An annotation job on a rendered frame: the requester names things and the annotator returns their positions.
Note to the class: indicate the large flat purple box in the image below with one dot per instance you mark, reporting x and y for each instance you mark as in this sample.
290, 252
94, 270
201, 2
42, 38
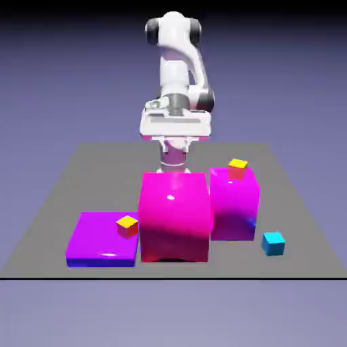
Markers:
97, 238

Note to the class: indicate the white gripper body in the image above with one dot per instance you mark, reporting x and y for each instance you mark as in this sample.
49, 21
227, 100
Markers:
173, 127

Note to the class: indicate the small cyan cube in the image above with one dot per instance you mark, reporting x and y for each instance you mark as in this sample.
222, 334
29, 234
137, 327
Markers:
273, 244

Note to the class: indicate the small yellow cube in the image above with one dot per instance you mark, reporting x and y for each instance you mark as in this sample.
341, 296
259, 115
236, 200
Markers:
127, 227
237, 168

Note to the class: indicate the large pink box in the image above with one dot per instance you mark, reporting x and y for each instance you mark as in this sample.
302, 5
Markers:
173, 217

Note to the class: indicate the large magenta box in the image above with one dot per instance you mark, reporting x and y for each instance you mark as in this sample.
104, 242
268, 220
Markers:
233, 206

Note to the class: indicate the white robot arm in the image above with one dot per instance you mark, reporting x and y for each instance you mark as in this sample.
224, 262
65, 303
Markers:
173, 54

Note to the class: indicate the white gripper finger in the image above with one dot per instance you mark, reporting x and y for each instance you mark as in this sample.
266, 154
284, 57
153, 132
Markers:
163, 144
187, 144

